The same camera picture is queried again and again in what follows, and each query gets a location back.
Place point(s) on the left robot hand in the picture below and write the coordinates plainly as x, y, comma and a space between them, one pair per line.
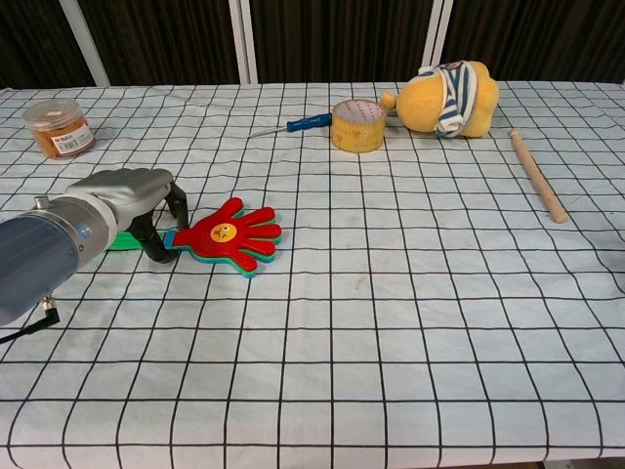
128, 189

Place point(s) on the red hand clapper toy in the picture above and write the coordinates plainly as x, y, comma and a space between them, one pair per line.
229, 233

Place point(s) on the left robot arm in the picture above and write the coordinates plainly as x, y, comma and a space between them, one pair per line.
44, 244

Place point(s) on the clear jar with orange contents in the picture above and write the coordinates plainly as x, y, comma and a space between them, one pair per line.
57, 128

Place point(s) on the yellow tape roll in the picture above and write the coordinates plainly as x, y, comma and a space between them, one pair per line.
358, 126

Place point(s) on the checkered white tablecloth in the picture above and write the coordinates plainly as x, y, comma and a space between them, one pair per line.
342, 317

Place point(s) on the yellow plush toy striped shirt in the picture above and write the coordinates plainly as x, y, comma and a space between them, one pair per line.
446, 101

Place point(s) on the wooden stick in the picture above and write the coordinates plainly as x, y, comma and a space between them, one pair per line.
536, 175

